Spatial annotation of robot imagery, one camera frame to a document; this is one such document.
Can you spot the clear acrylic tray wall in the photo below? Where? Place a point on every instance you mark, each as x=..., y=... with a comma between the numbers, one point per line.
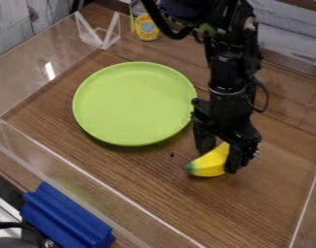
x=25, y=160

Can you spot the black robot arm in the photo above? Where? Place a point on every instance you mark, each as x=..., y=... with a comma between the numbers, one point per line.
x=223, y=27

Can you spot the yellow labelled tin can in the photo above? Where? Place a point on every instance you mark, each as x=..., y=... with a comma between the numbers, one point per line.
x=142, y=24

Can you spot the blue plastic clamp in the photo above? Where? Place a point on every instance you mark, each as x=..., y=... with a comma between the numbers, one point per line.
x=71, y=226

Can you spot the clear acrylic corner bracket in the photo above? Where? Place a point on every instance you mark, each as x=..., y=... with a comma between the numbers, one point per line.
x=98, y=37

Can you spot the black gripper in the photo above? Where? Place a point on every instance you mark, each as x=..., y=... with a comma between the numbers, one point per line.
x=223, y=117

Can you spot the yellow toy banana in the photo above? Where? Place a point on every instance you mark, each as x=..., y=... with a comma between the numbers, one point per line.
x=209, y=164

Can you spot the green round plate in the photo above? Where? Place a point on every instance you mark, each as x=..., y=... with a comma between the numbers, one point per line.
x=134, y=103

